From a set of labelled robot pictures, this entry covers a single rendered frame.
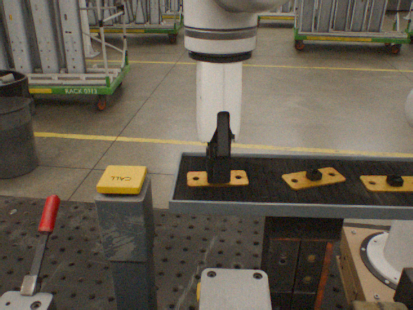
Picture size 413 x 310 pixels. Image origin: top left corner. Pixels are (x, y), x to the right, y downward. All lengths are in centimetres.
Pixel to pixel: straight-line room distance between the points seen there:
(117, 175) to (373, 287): 61
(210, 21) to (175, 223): 86
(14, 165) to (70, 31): 186
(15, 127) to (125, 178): 241
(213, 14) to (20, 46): 428
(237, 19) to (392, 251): 69
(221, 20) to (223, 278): 29
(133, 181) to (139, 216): 5
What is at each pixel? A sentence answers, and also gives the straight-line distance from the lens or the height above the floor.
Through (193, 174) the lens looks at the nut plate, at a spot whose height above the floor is 116.
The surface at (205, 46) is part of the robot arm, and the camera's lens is 42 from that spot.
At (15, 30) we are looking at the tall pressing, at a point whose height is 78.
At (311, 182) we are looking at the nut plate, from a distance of 53.
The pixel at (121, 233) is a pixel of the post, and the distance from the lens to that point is 56.
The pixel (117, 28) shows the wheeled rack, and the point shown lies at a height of 28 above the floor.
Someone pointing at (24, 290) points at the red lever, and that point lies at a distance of 55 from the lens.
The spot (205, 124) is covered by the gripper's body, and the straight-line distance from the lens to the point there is 43.
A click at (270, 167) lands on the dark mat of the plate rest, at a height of 116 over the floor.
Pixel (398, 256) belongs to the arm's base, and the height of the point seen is 86.
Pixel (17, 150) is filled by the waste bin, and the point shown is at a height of 22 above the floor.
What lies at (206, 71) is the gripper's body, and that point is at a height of 133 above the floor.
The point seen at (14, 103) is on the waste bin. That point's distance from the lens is 285.
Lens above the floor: 144
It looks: 27 degrees down
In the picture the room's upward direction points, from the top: straight up
